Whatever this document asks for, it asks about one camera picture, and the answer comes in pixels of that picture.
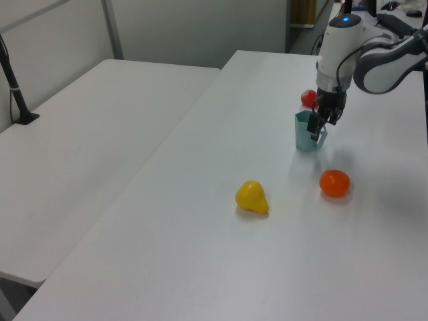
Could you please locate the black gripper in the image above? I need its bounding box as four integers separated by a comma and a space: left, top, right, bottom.
306, 87, 348, 140

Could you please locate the teal hexagonal mug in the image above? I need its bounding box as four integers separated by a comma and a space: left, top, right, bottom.
294, 111, 330, 152

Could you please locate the red toy strawberry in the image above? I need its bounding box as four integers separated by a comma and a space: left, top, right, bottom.
300, 89, 318, 108

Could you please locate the orange toy tangerine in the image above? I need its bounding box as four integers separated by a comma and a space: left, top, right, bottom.
318, 169, 351, 197

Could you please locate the yellow toy pear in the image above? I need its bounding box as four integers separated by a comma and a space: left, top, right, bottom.
235, 180, 270, 215

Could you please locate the black clamp stand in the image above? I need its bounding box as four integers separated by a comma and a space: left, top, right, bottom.
413, 26, 428, 73

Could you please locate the brown board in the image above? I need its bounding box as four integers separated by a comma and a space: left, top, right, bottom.
290, 0, 317, 28

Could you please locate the black keyboard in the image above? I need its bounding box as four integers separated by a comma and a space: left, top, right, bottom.
377, 13, 416, 37

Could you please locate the white side table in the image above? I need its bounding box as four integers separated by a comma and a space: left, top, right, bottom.
0, 59, 221, 321

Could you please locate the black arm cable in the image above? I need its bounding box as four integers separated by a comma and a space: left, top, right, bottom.
335, 45, 368, 93

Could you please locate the grey partition post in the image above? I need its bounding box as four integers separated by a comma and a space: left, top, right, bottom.
102, 0, 124, 61

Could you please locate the black camera stand pole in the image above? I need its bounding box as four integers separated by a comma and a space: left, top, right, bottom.
0, 33, 40, 126

